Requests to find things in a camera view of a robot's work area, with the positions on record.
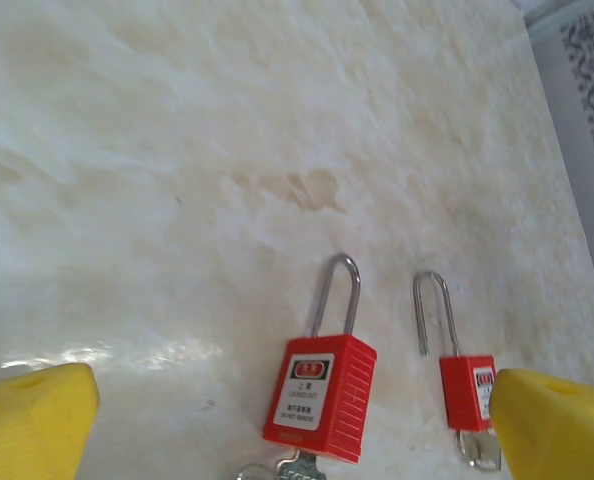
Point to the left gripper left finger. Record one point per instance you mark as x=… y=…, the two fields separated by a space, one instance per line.
x=27 y=425

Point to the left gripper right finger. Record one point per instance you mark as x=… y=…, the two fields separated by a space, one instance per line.
x=552 y=430

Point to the red safety padlock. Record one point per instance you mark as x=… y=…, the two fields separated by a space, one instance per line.
x=459 y=395
x=322 y=395

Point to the small metal key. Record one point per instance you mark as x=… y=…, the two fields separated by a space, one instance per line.
x=479 y=450
x=297 y=467

